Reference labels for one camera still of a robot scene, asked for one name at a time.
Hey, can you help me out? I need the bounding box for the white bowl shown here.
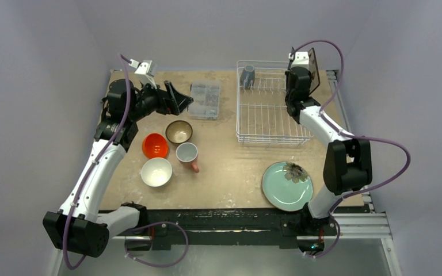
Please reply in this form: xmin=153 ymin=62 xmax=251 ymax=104
xmin=140 ymin=158 xmax=173 ymax=187

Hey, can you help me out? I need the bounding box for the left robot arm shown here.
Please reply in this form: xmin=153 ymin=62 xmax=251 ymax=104
xmin=43 ymin=79 xmax=194 ymax=258

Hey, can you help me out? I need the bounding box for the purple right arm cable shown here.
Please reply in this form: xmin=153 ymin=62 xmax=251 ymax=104
xmin=291 ymin=40 xmax=411 ymax=260

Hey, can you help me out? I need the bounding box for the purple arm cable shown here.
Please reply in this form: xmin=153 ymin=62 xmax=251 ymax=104
xmin=291 ymin=40 xmax=411 ymax=260
xmin=62 ymin=53 xmax=189 ymax=270

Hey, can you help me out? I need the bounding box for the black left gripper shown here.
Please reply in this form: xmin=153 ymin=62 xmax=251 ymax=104
xmin=128 ymin=78 xmax=192 ymax=121

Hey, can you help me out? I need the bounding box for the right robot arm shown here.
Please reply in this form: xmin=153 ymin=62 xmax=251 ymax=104
xmin=285 ymin=66 xmax=372 ymax=234

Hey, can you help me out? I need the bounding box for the pink flowered mug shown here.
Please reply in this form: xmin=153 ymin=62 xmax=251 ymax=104
xmin=176 ymin=143 xmax=200 ymax=173

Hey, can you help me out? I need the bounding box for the grey printed mug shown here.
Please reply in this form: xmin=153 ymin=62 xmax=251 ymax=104
xmin=239 ymin=65 xmax=256 ymax=90

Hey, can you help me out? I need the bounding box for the brown rimmed beige bowl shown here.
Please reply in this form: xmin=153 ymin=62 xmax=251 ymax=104
xmin=165 ymin=120 xmax=193 ymax=144

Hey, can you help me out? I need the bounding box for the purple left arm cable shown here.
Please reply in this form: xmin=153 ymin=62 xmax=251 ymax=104
xmin=62 ymin=53 xmax=189 ymax=270

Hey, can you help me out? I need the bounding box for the clear plastic screw box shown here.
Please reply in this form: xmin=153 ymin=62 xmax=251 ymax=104
xmin=188 ymin=80 xmax=221 ymax=120

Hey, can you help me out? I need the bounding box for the light green round plate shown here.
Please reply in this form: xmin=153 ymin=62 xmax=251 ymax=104
xmin=261 ymin=162 xmax=314 ymax=212

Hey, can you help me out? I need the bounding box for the square floral plate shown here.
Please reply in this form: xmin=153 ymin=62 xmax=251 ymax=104
xmin=307 ymin=48 xmax=321 ymax=95

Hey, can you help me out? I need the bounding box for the orange bowl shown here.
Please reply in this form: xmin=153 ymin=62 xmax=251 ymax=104
xmin=142 ymin=133 xmax=169 ymax=159

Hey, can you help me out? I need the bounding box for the black table edge rail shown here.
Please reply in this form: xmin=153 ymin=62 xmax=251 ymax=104
xmin=55 ymin=207 xmax=393 ymax=252

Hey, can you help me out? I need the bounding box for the white wire dish rack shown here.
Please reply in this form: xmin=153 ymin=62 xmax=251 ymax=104
xmin=236 ymin=60 xmax=313 ymax=145

